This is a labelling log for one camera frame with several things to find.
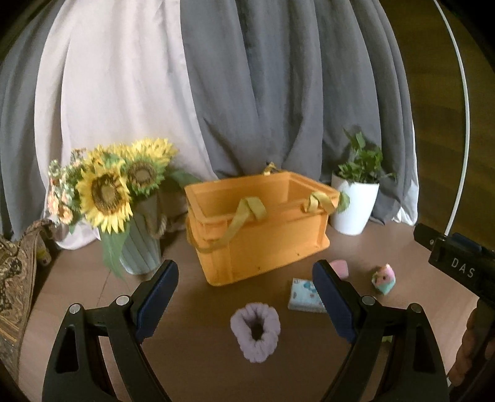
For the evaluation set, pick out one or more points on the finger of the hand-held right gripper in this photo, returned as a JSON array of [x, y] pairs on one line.
[[423, 235], [468, 242]]

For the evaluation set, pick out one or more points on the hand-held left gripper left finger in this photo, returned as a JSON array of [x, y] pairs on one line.
[[156, 301]]

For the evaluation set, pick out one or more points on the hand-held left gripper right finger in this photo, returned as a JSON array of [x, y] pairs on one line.
[[334, 301]]

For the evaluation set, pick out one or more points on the blue printed tissue pack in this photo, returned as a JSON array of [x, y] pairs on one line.
[[303, 295]]

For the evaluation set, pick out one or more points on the pink makeup sponge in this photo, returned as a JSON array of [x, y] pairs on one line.
[[340, 268]]

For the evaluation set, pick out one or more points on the pastel rainbow plush toy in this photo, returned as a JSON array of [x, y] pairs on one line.
[[383, 280]]

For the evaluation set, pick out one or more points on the green fabric piece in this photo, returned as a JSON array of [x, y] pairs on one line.
[[386, 339]]

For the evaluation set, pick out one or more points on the lavender fluffy scrunchie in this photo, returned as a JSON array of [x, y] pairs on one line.
[[272, 324]]

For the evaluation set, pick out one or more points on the person's right hand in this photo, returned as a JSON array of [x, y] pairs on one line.
[[470, 348]]

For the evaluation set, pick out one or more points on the grey ribbed vase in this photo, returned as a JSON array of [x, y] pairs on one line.
[[139, 247]]

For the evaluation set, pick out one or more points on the white ribbed plant pot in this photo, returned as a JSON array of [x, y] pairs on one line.
[[354, 208]]

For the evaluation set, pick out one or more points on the green leafy plant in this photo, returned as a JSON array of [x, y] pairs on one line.
[[363, 162]]

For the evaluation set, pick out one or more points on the white curved tube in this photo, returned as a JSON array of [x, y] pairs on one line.
[[468, 123]]

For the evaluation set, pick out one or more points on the artificial sunflower bouquet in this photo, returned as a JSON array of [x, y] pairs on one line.
[[104, 193]]

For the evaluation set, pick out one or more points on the pink artificial flower bunch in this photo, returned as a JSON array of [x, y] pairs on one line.
[[62, 201]]

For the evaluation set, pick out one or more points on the brown patterned fabric bag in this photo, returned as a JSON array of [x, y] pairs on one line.
[[15, 293]]

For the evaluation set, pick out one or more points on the grey curtain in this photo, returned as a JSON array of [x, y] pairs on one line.
[[19, 127], [270, 85]]

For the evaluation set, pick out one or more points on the white curtain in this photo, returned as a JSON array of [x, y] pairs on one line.
[[116, 85]]

